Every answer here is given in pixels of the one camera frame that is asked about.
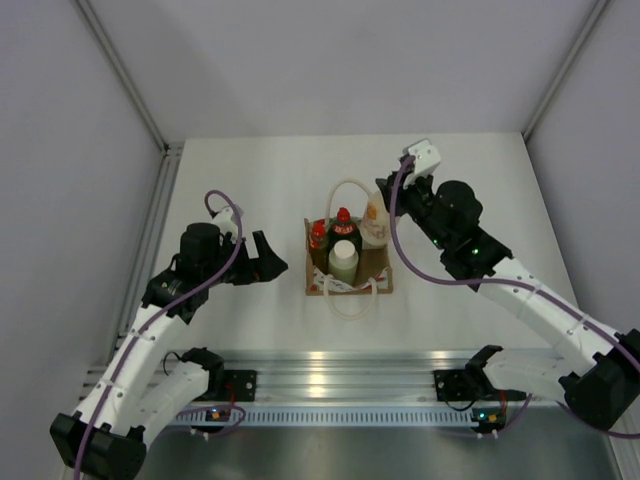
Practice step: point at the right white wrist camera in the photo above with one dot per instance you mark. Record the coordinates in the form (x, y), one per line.
(426, 157)

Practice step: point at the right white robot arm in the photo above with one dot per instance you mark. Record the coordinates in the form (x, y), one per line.
(594, 373)

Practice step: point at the right aluminium frame post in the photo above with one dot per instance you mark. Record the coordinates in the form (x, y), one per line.
(560, 75)

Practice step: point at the small brown bottle red cap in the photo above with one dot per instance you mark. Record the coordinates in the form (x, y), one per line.
(318, 246)

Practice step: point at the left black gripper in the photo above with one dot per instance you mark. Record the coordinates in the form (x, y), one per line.
(262, 269)

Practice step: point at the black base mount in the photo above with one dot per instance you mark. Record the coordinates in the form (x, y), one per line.
(453, 386)
(239, 386)

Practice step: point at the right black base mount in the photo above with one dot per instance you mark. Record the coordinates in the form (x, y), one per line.
(453, 386)

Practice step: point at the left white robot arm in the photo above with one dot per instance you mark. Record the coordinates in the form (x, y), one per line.
(110, 431)

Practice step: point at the left aluminium frame post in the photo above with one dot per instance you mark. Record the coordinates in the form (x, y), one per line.
(106, 45)

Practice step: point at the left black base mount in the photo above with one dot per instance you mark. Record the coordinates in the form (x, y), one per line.
(239, 386)

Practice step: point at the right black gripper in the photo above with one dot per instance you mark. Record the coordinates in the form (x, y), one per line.
(404, 191)

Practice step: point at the brown canvas tote bag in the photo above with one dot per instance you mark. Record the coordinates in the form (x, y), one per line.
(374, 275)

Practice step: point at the aluminium frame post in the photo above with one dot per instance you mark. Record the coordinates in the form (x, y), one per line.
(560, 75)
(106, 45)

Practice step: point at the white slotted cable duct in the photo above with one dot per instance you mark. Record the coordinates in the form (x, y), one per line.
(340, 416)

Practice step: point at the green bottle white cap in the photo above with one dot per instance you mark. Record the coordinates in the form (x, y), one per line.
(343, 262)

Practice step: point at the dark bottle red cap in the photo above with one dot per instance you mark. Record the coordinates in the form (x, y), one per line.
(343, 227)

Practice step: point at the cream pump lotion bottle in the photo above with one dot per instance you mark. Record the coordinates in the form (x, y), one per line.
(375, 223)

